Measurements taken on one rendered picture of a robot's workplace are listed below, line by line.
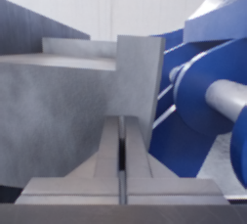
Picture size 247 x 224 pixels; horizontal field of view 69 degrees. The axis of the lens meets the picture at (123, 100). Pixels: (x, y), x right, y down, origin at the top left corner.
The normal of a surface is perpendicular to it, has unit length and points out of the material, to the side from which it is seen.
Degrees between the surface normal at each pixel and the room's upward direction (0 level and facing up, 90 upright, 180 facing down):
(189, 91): 90
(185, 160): 90
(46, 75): 90
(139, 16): 90
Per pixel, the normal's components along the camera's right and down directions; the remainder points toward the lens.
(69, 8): 0.04, 0.28
